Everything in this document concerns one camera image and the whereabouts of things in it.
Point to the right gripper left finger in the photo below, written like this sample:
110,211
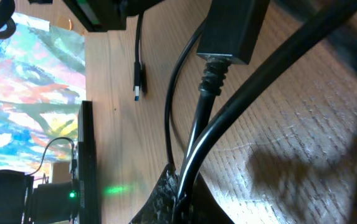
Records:
158,208

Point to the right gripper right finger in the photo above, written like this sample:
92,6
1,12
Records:
205,208

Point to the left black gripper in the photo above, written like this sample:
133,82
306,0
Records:
105,15

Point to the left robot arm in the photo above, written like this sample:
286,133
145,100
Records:
48,156

